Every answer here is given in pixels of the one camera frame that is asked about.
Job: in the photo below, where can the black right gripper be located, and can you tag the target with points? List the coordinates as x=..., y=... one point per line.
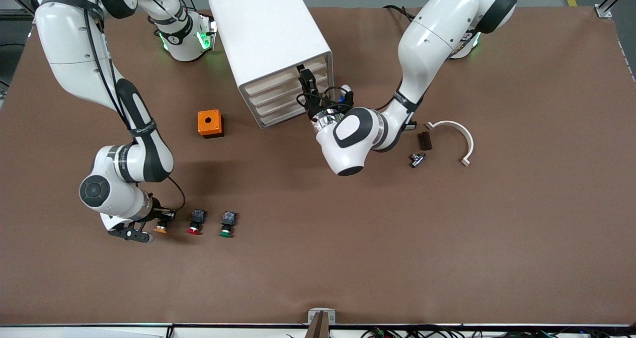
x=157, y=212

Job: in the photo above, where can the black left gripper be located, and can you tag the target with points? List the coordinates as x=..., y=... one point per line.
x=313, y=107

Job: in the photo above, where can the yellow mushroom push button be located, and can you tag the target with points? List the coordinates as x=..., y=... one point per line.
x=160, y=227

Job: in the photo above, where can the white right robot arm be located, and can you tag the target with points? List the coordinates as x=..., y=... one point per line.
x=69, y=49

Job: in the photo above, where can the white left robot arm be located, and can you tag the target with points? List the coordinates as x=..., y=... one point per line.
x=432, y=40

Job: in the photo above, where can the red mushroom push button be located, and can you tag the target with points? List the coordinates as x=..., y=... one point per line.
x=198, y=219

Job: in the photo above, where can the green mushroom push button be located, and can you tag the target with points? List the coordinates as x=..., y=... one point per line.
x=228, y=221

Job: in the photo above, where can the brown terminal block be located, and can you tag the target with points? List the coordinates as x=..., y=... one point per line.
x=425, y=141

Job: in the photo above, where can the brown table cover sheet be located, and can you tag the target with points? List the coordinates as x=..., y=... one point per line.
x=318, y=258

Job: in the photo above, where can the black white-faced square switch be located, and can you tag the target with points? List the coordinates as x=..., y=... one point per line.
x=411, y=126

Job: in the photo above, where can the orange button enclosure box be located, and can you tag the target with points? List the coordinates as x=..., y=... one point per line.
x=202, y=124

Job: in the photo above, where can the white table edge rail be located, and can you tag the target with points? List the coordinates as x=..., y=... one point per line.
x=99, y=332

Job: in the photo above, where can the silver key switch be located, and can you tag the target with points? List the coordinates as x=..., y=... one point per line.
x=417, y=160

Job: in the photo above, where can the white curved plastic bracket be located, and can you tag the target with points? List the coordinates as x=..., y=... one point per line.
x=469, y=141

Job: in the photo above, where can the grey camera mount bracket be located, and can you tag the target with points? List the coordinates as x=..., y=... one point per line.
x=313, y=317

